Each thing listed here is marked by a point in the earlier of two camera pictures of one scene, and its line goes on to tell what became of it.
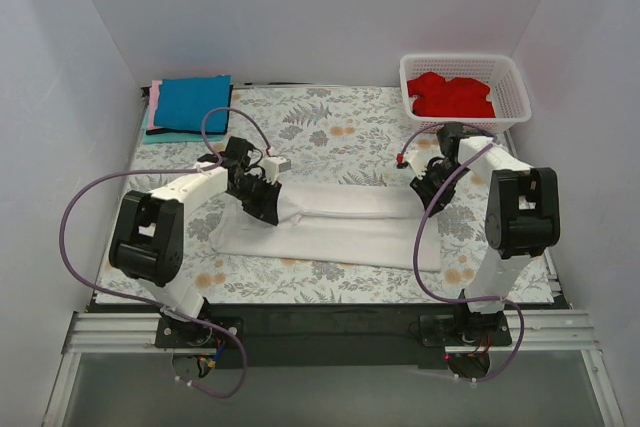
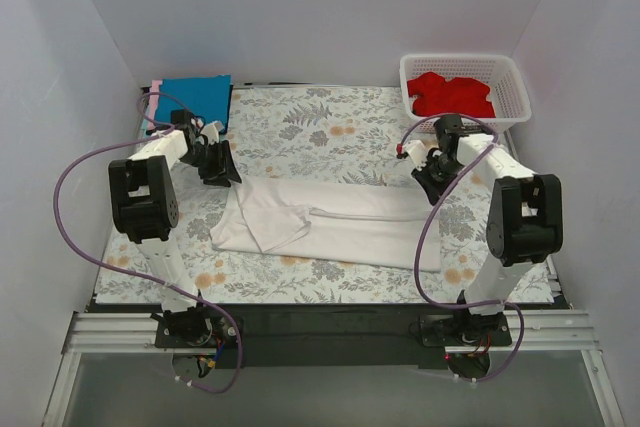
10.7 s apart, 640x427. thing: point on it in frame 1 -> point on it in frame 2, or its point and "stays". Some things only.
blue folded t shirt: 183,102 stays
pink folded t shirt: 153,104 stays
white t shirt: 370,224 stays
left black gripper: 255,189 -> 216,161
